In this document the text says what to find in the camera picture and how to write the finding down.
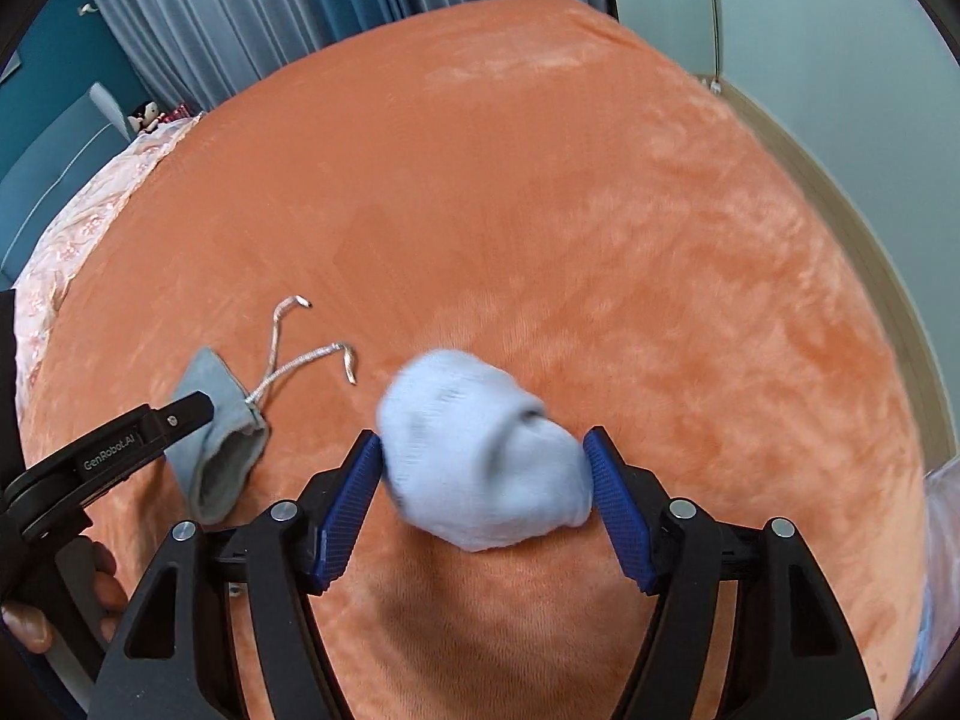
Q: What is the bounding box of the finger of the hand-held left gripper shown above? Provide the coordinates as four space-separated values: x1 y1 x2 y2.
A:
0 392 215 535

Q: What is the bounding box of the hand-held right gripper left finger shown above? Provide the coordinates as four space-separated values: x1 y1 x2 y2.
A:
90 431 383 720

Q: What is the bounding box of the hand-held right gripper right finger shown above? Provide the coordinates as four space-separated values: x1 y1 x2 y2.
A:
583 427 875 720

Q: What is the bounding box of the grey drawstring pouch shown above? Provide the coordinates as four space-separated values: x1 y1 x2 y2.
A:
169 296 361 526

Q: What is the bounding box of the white sock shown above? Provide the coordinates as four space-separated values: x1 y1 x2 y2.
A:
375 349 593 552

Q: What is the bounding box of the trash bin with white bag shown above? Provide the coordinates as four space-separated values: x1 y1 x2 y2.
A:
911 457 960 698

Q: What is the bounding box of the person's left hand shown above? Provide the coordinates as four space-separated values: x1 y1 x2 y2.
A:
0 540 130 655

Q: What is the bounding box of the pink patterned quilt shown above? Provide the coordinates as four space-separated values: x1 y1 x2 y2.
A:
11 112 207 383

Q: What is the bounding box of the blue padded headboard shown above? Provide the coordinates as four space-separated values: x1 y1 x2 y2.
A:
0 82 136 286

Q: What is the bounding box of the orange plush blanket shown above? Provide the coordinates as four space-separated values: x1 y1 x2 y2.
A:
15 0 938 720

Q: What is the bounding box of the small plush toy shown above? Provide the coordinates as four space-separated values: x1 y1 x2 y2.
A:
127 101 170 136

